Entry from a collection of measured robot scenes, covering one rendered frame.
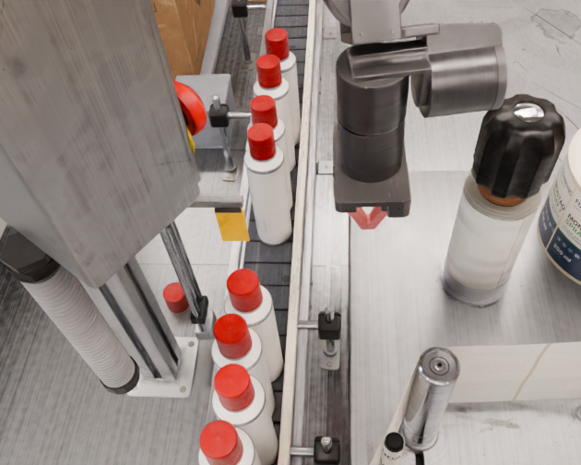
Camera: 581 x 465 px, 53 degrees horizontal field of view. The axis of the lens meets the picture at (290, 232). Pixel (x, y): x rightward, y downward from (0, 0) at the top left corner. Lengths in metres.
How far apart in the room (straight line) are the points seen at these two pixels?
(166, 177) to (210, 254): 0.58
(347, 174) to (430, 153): 0.54
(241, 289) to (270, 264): 0.26
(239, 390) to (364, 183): 0.21
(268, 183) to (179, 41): 0.44
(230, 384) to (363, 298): 0.32
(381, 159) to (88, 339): 0.27
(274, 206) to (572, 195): 0.38
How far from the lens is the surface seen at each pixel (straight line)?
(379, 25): 0.44
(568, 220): 0.83
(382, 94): 0.45
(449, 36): 0.48
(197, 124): 0.38
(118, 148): 0.32
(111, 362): 0.52
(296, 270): 0.79
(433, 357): 0.57
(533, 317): 0.83
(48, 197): 0.31
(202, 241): 0.95
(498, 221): 0.68
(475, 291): 0.79
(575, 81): 1.26
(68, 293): 0.43
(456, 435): 0.74
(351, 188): 0.51
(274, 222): 0.82
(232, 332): 0.56
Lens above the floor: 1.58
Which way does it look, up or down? 53 degrees down
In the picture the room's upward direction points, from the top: 7 degrees counter-clockwise
